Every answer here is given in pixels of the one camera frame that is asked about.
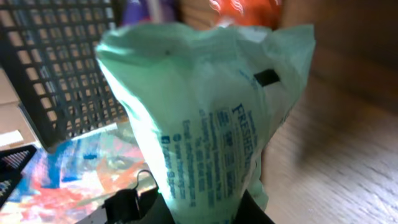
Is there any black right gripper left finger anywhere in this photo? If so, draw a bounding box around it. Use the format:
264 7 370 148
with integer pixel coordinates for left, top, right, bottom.
137 189 175 224

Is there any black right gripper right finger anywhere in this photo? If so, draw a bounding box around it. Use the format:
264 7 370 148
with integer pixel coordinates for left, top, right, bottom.
233 190 275 224

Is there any red purple snack packet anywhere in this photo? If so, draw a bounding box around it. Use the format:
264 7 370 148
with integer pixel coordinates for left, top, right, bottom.
121 0 177 26

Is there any light teal wipes packet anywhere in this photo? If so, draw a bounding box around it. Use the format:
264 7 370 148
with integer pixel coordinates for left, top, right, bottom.
95 23 316 223

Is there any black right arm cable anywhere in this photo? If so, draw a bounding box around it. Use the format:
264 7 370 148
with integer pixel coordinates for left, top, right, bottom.
102 169 159 224

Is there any orange brown snack bar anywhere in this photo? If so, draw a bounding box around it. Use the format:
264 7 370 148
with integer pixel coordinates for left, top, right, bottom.
210 0 282 29

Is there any grey plastic mesh basket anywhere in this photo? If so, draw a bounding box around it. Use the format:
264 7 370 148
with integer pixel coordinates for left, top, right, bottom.
1 0 127 152

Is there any colourful painted floor mat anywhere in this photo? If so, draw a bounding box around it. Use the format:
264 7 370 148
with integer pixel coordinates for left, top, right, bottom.
1 123 155 224

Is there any black crate on floor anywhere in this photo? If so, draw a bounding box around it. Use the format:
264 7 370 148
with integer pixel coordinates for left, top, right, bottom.
0 145 37 207

